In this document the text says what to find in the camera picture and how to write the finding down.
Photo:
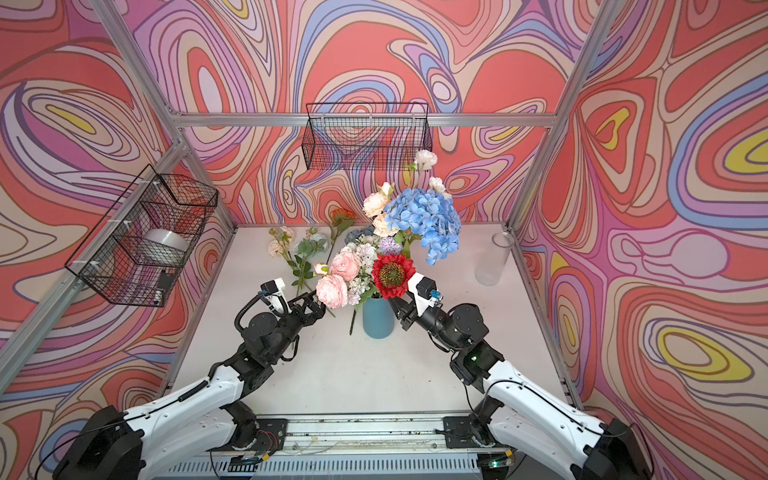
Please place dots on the teal ceramic vase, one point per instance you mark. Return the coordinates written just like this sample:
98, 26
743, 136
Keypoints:
378, 318

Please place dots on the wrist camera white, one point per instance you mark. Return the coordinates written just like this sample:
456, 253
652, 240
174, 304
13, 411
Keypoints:
424, 292
273, 294

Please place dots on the peach rose leafy stem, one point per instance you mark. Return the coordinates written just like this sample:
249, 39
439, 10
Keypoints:
373, 207

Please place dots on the light blue hydrangea stem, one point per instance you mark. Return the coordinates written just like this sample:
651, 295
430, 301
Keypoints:
431, 216

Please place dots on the aluminium front rail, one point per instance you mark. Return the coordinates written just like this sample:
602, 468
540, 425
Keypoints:
371, 433

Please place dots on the clear glass vase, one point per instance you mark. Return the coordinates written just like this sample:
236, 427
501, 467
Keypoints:
492, 262

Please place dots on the red gerbera flower stem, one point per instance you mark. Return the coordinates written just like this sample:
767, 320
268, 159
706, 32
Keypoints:
391, 274

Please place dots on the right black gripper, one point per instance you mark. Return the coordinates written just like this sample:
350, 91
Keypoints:
404, 310

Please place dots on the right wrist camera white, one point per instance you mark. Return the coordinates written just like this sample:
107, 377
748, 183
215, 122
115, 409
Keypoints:
424, 292

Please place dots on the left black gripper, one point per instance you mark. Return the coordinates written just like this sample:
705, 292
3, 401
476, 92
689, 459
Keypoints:
312, 313

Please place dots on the white tape roll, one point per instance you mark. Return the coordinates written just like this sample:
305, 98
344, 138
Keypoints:
163, 247

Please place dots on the pink purple mixed bouquet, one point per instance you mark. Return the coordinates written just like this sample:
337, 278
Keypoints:
368, 248

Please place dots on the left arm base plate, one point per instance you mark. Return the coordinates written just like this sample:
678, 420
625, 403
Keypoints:
236, 427

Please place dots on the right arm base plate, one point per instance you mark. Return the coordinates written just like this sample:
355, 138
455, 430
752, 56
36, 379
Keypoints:
488, 424

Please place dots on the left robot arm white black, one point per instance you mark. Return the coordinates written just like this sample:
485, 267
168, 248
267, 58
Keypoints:
143, 442

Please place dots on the pale pink blue rose bouquet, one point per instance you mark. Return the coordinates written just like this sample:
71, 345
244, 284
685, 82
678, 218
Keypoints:
298, 251

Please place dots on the large pink peony stem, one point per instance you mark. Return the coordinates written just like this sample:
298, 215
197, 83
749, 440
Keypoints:
334, 288

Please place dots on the black wire basket back wall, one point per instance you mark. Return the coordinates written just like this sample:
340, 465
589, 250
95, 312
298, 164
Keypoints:
365, 136

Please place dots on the black wire basket left wall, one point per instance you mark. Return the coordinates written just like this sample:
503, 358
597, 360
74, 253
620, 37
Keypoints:
114, 267

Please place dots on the small black device in basket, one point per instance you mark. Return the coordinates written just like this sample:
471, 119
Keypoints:
163, 285

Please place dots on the red protea flower stem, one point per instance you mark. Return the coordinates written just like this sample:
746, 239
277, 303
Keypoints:
340, 221

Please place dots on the black wire basket wall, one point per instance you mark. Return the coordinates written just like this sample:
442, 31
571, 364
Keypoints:
365, 136
114, 267

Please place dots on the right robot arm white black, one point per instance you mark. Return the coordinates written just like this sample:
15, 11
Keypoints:
588, 448

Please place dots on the white poppy flower stem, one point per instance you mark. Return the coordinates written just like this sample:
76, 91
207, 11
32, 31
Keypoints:
424, 162

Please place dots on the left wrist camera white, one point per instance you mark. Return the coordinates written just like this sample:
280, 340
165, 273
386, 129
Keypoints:
273, 294

